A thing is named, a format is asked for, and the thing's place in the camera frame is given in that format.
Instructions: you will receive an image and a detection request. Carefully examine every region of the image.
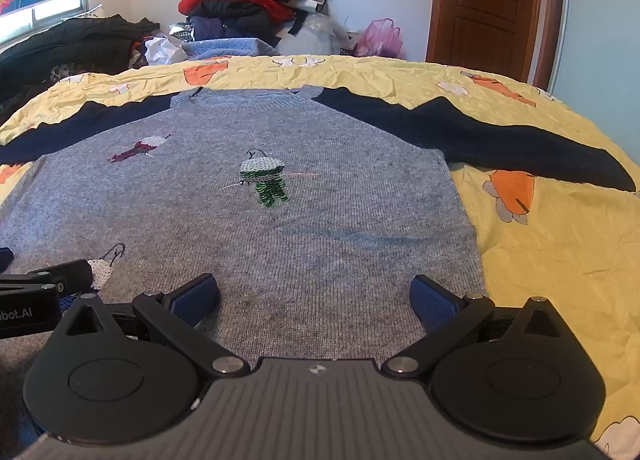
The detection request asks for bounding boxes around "dark clothes pile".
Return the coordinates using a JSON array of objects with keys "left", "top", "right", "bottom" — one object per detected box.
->
[{"left": 0, "top": 14, "right": 161, "bottom": 108}]

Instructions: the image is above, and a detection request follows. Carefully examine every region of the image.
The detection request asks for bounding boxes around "grey sweater with navy sleeves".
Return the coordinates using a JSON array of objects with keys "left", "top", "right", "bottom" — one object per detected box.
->
[{"left": 0, "top": 84, "right": 637, "bottom": 366}]

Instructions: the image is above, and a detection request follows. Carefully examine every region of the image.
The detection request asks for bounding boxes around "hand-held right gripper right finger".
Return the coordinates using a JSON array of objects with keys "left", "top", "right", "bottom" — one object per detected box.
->
[{"left": 381, "top": 274, "right": 577, "bottom": 378}]

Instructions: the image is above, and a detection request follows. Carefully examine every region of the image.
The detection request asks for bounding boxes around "yellow carrot print bedsheet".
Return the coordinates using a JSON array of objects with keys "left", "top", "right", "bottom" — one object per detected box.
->
[{"left": 0, "top": 54, "right": 640, "bottom": 456}]

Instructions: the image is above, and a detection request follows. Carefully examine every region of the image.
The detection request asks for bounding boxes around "light blue knit garment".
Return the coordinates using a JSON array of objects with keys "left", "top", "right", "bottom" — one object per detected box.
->
[{"left": 181, "top": 36, "right": 277, "bottom": 61}]

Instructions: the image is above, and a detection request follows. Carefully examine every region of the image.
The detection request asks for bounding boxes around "light blue floral wardrobe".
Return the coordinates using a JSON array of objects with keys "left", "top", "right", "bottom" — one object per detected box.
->
[{"left": 547, "top": 0, "right": 640, "bottom": 153}]

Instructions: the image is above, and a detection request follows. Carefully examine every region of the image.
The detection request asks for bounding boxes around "white crumpled cloth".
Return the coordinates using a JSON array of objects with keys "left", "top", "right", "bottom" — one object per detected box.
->
[{"left": 144, "top": 34, "right": 189, "bottom": 67}]

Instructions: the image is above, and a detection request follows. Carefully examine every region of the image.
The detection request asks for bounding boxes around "brown wooden door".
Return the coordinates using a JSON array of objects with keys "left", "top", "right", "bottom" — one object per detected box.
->
[{"left": 426, "top": 0, "right": 565, "bottom": 87}]

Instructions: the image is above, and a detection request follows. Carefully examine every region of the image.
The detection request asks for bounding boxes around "pink plastic bag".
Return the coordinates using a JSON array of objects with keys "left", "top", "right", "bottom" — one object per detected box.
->
[{"left": 356, "top": 18, "right": 404, "bottom": 60}]

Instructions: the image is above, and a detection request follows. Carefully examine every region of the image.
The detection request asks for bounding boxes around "clear plastic bag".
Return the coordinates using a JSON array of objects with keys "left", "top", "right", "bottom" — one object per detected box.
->
[{"left": 275, "top": 0, "right": 362, "bottom": 57}]

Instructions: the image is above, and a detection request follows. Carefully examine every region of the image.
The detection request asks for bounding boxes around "dark navy puffer jacket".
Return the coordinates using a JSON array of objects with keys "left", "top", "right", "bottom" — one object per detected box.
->
[{"left": 187, "top": 0, "right": 277, "bottom": 39}]

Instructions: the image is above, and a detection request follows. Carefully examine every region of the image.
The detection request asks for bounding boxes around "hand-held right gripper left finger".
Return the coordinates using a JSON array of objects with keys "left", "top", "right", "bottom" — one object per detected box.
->
[{"left": 64, "top": 272, "right": 252, "bottom": 379}]

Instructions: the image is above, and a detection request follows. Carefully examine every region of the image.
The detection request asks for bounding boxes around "window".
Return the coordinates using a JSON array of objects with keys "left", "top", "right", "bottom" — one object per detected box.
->
[{"left": 0, "top": 0, "right": 102, "bottom": 44}]

